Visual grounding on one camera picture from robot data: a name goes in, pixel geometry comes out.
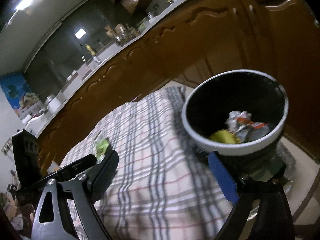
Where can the brown wooden base cabinets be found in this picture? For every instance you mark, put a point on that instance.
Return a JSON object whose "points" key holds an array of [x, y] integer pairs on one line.
{"points": [[278, 37]]}

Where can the white rimmed black trash bin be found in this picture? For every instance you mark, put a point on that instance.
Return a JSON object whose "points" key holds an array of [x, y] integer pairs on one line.
{"points": [[207, 109]]}

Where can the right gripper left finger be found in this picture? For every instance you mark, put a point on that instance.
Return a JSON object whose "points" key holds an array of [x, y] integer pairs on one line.
{"points": [[53, 216]]}

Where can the yellow dish soap bottle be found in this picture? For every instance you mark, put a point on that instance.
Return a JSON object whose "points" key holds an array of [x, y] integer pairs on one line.
{"points": [[91, 50]]}

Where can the green drink pouch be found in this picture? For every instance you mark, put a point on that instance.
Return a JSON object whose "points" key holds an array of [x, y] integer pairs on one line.
{"points": [[100, 145]]}

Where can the blue food poster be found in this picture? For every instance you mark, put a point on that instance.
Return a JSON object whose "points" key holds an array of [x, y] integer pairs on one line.
{"points": [[19, 94]]}

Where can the white lidded canister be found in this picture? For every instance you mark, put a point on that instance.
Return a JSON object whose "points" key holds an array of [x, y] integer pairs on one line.
{"points": [[52, 102]]}

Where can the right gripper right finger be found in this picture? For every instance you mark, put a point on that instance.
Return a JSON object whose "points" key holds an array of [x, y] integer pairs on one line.
{"points": [[273, 220]]}

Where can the utensil holder with spoons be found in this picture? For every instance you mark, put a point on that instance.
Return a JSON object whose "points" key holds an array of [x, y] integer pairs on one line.
{"points": [[125, 34]]}

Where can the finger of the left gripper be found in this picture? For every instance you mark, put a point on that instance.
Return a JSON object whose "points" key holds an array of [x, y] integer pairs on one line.
{"points": [[71, 170]]}

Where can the plaid checkered tablecloth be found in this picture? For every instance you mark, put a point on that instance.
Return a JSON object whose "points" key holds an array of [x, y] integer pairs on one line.
{"points": [[161, 190]]}

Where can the white rice cooker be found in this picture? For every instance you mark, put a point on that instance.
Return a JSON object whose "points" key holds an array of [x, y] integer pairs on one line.
{"points": [[37, 122]]}

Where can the red snack wrapper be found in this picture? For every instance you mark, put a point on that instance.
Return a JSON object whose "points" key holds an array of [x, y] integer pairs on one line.
{"points": [[249, 131]]}

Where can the white red wrapper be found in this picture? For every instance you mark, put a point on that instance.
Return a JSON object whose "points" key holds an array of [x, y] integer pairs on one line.
{"points": [[236, 119]]}

